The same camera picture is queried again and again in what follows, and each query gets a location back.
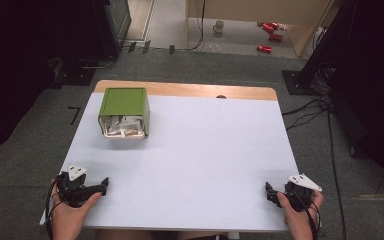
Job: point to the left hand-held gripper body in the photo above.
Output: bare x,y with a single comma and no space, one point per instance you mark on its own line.
75,191

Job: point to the wooden table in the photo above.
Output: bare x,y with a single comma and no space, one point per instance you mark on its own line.
186,90

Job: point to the black floor plate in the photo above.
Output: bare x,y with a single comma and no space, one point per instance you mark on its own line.
75,75

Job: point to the red can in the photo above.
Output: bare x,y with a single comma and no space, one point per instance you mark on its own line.
275,37
275,25
264,49
268,27

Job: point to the person's right hand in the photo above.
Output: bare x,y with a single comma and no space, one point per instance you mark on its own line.
298,220

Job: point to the grey mug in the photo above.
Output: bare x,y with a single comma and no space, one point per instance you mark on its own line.
218,26

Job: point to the pile of white packets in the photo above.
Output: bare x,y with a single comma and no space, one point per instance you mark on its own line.
123,125

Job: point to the black stand with base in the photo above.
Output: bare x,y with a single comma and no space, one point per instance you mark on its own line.
313,66

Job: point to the person's left hand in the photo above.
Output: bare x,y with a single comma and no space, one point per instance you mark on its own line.
70,216

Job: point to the black monitor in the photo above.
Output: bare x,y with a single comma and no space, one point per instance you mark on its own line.
113,23

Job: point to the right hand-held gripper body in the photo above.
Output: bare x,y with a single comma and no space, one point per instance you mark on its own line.
300,196

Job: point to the green drawer box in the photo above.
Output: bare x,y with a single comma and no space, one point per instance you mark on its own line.
123,100

